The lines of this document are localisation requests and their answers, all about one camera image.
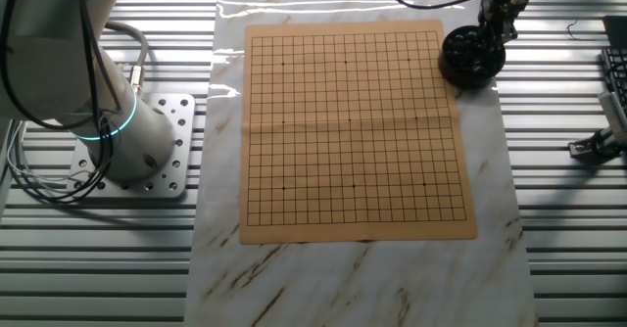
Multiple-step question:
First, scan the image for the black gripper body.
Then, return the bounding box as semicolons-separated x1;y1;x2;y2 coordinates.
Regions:
478;0;520;38

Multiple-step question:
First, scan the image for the wooden go board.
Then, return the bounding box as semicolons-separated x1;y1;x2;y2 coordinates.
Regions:
238;19;479;246

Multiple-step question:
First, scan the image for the black bowl of Go stones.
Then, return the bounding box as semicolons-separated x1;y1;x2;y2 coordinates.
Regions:
437;24;506;91

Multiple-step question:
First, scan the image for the black flat pad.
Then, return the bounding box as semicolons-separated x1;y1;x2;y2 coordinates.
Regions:
602;16;627;49

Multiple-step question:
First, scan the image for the black keyboard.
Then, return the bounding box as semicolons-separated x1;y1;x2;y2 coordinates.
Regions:
600;47;627;111

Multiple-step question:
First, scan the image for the white marble pattern mat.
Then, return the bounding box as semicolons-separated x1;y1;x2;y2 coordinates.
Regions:
183;0;540;327

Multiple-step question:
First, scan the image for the metal camera stand bracket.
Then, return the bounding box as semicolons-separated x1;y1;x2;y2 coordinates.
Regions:
567;128;627;164

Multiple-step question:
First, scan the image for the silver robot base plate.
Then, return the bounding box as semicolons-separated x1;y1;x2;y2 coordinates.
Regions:
66;93;196;200

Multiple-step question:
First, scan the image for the grey cable with metal connector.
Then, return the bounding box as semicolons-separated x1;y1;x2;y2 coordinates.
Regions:
104;21;151;97

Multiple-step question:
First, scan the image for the black cable bundle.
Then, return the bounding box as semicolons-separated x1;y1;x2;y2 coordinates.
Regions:
0;0;124;205

